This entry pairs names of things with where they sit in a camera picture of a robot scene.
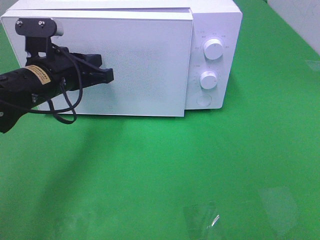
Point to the white microwave oven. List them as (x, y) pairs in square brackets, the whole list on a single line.
[(215, 29)]

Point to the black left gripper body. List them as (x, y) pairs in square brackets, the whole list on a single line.
[(45, 75)]

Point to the grey left wrist camera bracket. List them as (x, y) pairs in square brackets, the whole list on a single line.
[(38, 32)]

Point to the white microwave door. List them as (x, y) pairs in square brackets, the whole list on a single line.
[(147, 49)]

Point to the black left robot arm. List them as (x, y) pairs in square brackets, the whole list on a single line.
[(16, 100)]

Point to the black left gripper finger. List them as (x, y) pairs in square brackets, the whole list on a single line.
[(94, 60), (91, 77)]

